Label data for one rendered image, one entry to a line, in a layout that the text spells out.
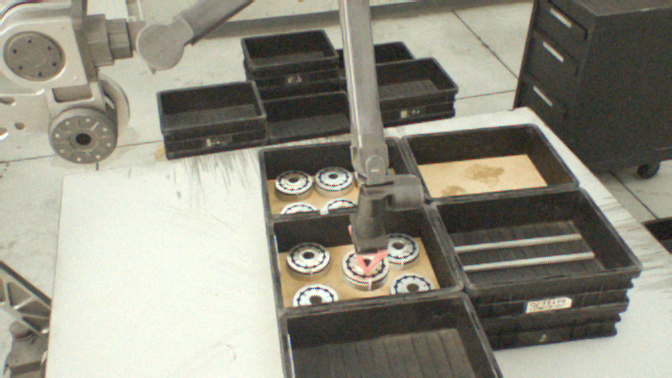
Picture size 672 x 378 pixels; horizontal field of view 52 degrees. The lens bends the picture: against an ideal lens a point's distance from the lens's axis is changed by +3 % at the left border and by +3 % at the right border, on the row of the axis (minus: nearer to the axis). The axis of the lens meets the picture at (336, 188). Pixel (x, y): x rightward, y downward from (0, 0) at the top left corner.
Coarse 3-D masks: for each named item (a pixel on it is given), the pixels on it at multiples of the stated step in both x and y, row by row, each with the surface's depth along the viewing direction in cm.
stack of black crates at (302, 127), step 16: (304, 96) 295; (320, 96) 296; (336, 96) 299; (272, 112) 295; (288, 112) 297; (304, 112) 299; (320, 112) 301; (336, 112) 304; (272, 128) 294; (288, 128) 294; (304, 128) 294; (320, 128) 294; (336, 128) 275; (272, 144) 272
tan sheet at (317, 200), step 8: (312, 176) 192; (352, 176) 192; (272, 184) 189; (352, 184) 189; (272, 192) 186; (312, 192) 186; (352, 192) 186; (272, 200) 184; (280, 200) 184; (304, 200) 184; (312, 200) 184; (320, 200) 184; (328, 200) 184; (272, 208) 181; (280, 208) 181; (320, 208) 181
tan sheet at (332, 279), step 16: (416, 240) 171; (336, 256) 167; (288, 272) 162; (336, 272) 162; (400, 272) 162; (416, 272) 162; (432, 272) 162; (288, 288) 158; (336, 288) 158; (384, 288) 158; (288, 304) 154
